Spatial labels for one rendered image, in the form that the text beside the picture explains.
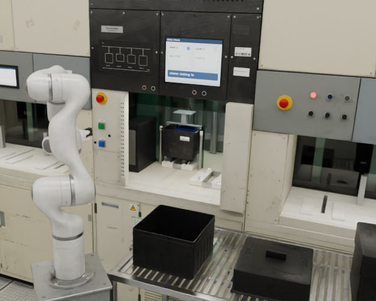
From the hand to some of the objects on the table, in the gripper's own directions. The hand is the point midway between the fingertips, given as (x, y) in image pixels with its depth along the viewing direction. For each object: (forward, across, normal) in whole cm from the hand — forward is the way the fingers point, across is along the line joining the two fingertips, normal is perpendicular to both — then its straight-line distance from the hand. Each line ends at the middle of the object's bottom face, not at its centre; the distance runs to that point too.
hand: (88, 131), depth 220 cm
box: (-23, -148, +44) cm, 156 cm away
